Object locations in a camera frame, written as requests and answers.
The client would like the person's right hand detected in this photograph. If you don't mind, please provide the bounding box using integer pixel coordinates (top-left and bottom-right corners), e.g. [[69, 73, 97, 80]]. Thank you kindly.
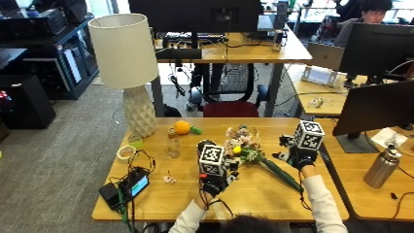
[[271, 134, 321, 172]]

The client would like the person's left hand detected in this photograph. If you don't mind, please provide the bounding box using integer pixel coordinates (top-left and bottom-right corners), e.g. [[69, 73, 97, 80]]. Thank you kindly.
[[197, 139, 242, 198]]

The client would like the artificial flower bouquet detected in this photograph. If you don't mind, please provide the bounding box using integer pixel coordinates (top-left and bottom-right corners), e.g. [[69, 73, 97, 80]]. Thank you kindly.
[[222, 124, 305, 194]]

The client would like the white marker cube on left glove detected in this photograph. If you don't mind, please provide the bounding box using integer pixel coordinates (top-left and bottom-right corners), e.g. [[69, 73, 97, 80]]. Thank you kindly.
[[198, 144, 226, 178]]

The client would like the white marker cube on glove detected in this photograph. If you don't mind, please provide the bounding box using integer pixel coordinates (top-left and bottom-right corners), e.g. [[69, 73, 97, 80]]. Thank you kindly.
[[198, 144, 226, 178], [293, 119, 326, 151]]

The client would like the white marker cube on right glove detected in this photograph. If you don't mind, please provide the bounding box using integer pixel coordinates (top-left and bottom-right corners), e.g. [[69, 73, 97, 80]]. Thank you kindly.
[[293, 119, 326, 151]]

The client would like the clear glass bottle vase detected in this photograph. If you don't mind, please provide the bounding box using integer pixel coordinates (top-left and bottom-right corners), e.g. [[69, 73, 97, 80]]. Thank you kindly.
[[165, 127, 182, 159]]

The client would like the orange artificial flower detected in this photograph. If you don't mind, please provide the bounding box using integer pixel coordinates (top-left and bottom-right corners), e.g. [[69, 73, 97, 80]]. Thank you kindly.
[[173, 119, 204, 136]]

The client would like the the person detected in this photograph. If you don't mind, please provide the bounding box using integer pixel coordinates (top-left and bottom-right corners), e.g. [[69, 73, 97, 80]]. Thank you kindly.
[[168, 134, 349, 233]]

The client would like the red office chair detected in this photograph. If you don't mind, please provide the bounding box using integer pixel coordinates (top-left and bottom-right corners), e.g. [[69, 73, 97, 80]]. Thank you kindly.
[[201, 63, 269, 118]]

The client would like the black device with lit screen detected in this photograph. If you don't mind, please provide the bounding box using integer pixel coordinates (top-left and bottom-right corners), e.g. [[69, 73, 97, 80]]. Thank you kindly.
[[124, 169, 152, 199]]

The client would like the stainless steel water bottle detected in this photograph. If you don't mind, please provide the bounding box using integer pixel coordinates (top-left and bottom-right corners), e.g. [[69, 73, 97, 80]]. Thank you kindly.
[[362, 143, 403, 189]]

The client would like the small green glass cup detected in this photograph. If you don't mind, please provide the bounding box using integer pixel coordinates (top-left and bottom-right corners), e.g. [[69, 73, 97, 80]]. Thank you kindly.
[[128, 134, 145, 150]]

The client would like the white paper sheet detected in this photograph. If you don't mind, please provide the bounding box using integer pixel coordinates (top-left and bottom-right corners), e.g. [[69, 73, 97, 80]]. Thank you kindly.
[[370, 127, 409, 150]]

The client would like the white box device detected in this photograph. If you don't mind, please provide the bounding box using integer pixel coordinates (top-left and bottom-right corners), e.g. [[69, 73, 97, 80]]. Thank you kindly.
[[299, 65, 341, 88]]

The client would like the black computer monitor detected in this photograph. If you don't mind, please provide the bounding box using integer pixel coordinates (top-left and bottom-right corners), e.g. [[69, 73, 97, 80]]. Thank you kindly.
[[338, 21, 414, 89], [126, 0, 265, 50], [331, 80, 414, 154]]

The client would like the roll of tape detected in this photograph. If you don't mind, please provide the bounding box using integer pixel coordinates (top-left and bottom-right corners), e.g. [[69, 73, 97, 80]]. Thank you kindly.
[[116, 145, 137, 163]]

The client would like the black power box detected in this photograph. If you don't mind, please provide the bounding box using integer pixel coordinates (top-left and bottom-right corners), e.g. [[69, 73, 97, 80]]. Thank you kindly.
[[98, 183, 124, 211]]

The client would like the silver laptop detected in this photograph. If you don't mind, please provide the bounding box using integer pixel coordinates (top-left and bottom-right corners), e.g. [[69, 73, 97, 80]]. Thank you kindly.
[[305, 42, 346, 72]]

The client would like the wooden desk with grey legs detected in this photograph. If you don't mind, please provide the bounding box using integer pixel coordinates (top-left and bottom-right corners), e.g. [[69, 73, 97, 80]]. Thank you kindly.
[[150, 28, 314, 118]]

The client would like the white table lamp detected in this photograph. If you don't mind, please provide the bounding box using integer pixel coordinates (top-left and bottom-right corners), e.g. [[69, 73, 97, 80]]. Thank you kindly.
[[86, 13, 161, 139]]

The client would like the black cabinet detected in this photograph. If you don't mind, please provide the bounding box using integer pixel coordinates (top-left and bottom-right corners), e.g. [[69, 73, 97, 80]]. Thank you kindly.
[[0, 74, 57, 130]]

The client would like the black shelf unit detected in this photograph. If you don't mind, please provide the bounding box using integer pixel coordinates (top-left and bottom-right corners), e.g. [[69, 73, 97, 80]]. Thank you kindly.
[[0, 8, 100, 101]]

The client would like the black cable bundle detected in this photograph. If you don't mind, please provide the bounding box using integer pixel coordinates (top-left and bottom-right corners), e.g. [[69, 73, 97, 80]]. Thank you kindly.
[[108, 149, 158, 233]]

